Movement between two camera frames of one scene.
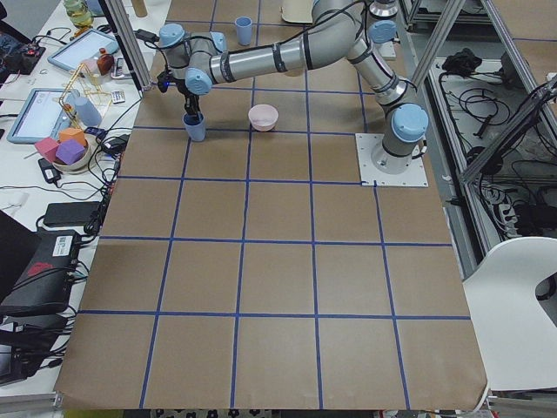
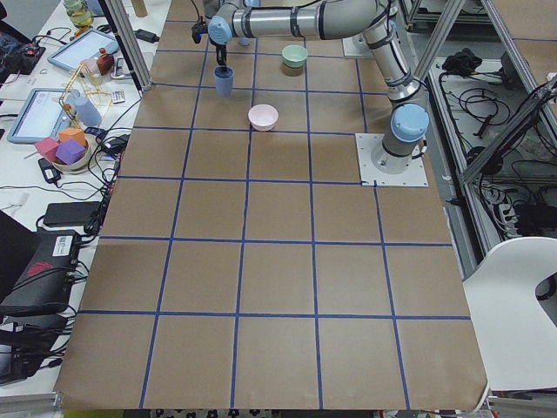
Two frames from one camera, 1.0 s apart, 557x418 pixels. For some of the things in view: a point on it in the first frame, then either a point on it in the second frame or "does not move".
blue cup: (196, 126) -> (224, 80)
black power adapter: (149, 36) does not move
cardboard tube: (139, 8) does not move
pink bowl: (263, 117) does not move
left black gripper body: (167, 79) -> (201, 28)
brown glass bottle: (104, 62) does not move
